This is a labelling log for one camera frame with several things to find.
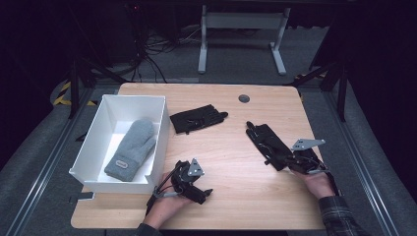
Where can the grey round table grommet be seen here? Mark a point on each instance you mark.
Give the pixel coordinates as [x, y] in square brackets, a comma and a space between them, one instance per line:
[244, 98]

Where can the black table bracket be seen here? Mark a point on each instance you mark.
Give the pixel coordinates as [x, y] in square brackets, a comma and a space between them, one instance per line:
[82, 196]

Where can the black glove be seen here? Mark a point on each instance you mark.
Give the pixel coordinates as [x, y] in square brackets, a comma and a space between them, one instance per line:
[196, 118]
[267, 141]

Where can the person's left hand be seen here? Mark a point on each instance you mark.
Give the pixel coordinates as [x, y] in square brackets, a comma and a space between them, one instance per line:
[165, 206]

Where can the black tripod stand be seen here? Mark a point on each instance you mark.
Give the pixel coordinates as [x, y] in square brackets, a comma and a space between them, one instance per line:
[342, 95]
[74, 88]

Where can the grey plug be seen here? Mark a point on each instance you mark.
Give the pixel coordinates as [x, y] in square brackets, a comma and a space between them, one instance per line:
[318, 170]
[167, 194]

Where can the grey mitten with label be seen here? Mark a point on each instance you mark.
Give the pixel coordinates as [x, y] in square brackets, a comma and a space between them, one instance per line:
[134, 147]

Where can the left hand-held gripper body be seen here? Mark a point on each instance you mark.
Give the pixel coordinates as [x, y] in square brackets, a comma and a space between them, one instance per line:
[183, 182]

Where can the white box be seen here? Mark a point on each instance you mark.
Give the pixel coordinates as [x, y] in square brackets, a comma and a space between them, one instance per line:
[98, 147]

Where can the yellow black hazard tape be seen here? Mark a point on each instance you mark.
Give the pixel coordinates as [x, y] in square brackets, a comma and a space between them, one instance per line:
[60, 98]

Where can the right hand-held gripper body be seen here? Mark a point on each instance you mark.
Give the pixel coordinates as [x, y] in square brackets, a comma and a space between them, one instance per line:
[308, 162]

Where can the aluminium floor rail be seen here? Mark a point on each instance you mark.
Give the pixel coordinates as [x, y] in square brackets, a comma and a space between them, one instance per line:
[360, 164]
[49, 164]

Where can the white metal desk frame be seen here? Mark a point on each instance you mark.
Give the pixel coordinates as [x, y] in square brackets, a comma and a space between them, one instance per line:
[242, 20]

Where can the dark curtain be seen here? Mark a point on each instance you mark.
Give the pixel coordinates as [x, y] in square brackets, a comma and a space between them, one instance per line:
[26, 65]
[387, 82]

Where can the person's right hand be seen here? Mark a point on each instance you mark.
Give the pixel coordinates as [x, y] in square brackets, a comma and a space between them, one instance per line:
[318, 185]

